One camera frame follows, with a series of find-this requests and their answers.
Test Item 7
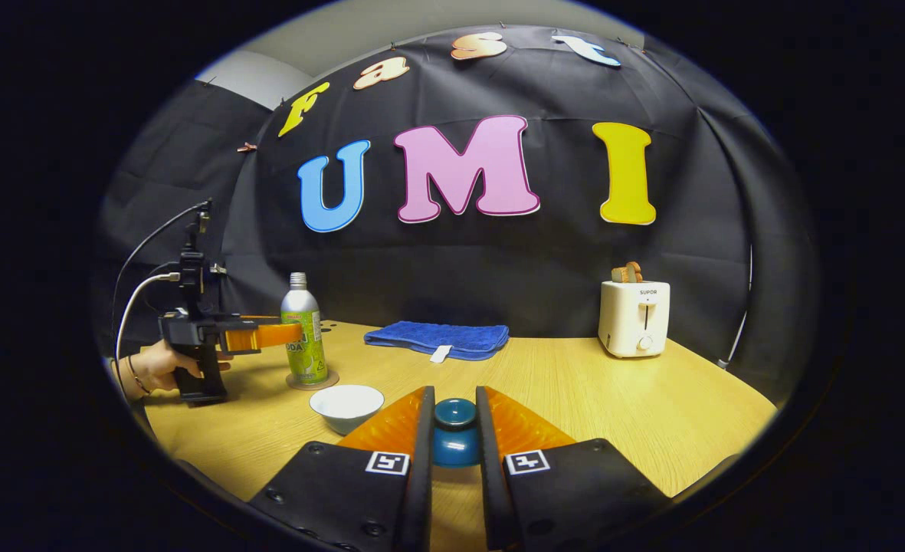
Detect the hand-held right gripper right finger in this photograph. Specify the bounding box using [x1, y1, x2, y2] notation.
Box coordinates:
[475, 386, 671, 551]

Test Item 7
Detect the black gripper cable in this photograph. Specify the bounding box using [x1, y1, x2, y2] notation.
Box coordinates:
[110, 201, 212, 323]

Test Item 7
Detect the dark wrist bracelet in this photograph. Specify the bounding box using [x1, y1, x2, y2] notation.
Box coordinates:
[125, 354, 151, 398]

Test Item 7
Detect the round brown coaster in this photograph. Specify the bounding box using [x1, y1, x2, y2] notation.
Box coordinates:
[286, 370, 340, 392]

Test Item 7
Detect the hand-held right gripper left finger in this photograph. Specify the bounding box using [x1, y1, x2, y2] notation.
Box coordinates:
[249, 386, 436, 552]

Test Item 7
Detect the white teacup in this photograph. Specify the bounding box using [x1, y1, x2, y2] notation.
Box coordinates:
[310, 384, 385, 435]

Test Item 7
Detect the green label water bottle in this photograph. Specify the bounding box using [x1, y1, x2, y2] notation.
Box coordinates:
[280, 272, 329, 386]

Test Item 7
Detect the folded blue towel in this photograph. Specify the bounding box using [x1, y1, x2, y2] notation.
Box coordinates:
[364, 320, 511, 363]

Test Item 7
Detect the black backdrop cloth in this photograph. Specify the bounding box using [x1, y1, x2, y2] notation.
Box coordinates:
[88, 23, 821, 407]

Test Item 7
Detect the teal teacup lid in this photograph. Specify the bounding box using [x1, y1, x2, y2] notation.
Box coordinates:
[431, 398, 481, 468]

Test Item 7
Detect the white toaster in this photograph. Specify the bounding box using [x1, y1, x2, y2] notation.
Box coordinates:
[598, 279, 672, 359]

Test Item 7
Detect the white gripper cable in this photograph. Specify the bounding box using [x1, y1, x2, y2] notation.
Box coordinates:
[113, 272, 182, 376]

